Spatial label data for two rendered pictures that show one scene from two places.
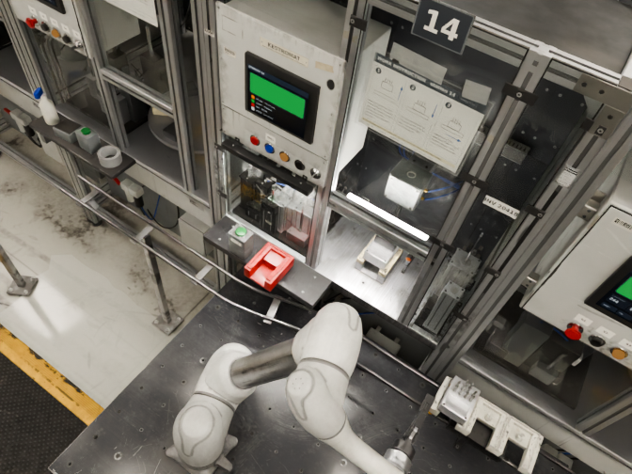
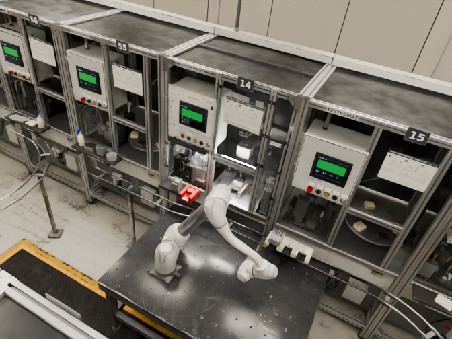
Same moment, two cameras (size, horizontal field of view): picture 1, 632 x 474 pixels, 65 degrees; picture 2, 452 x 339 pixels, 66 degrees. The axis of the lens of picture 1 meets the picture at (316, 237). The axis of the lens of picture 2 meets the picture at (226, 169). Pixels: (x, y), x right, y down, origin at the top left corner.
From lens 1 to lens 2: 127 cm
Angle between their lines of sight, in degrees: 15
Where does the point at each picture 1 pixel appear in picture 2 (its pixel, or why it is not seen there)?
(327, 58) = (210, 99)
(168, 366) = (146, 241)
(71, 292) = (81, 235)
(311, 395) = (214, 205)
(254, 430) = (187, 263)
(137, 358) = not seen: hidden behind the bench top
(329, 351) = (218, 194)
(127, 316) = (112, 244)
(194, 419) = (164, 246)
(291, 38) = (196, 93)
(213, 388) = (171, 237)
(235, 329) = not seen: hidden behind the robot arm
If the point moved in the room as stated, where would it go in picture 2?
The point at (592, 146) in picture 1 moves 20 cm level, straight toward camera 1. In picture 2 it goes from (295, 116) to (282, 127)
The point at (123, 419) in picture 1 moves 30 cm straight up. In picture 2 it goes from (128, 262) to (125, 236)
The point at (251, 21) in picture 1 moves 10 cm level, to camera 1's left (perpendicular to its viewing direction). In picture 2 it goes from (181, 89) to (169, 87)
